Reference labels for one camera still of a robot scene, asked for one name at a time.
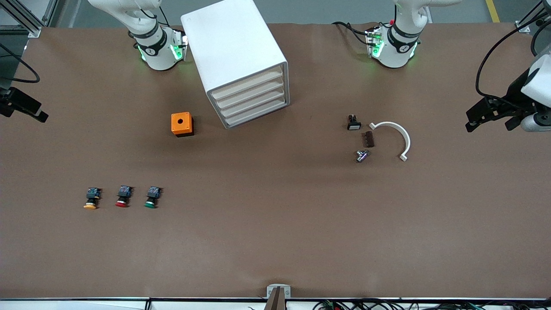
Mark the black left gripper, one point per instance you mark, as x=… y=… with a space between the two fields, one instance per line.
x=513 y=95

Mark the yellow push button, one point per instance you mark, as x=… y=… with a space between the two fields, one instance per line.
x=91 y=199

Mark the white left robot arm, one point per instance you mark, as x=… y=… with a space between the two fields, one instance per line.
x=394 y=56

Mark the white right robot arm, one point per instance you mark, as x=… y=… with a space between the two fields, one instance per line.
x=159 y=56

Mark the red push button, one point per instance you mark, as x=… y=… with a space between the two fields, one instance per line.
x=124 y=196

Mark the orange button box with hole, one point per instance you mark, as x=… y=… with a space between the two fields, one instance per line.
x=181 y=122

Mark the green push button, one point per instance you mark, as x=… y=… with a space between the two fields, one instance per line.
x=152 y=197

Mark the brown terminal block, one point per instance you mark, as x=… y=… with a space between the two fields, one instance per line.
x=369 y=139

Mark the white table edge trim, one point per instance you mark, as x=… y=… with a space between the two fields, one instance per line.
x=86 y=305

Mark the brown table mat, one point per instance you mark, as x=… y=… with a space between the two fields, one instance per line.
x=275 y=224

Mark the aluminium frame profile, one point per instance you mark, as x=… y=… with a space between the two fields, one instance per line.
x=32 y=31
x=523 y=27

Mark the white curved plastic bracket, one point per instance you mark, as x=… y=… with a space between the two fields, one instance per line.
x=390 y=124

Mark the silver metal key switch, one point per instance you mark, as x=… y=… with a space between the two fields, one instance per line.
x=361 y=156

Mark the small black white-faced switch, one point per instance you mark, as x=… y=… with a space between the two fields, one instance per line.
x=354 y=125

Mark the grey camera stand bracket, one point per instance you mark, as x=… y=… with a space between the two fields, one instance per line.
x=270 y=292

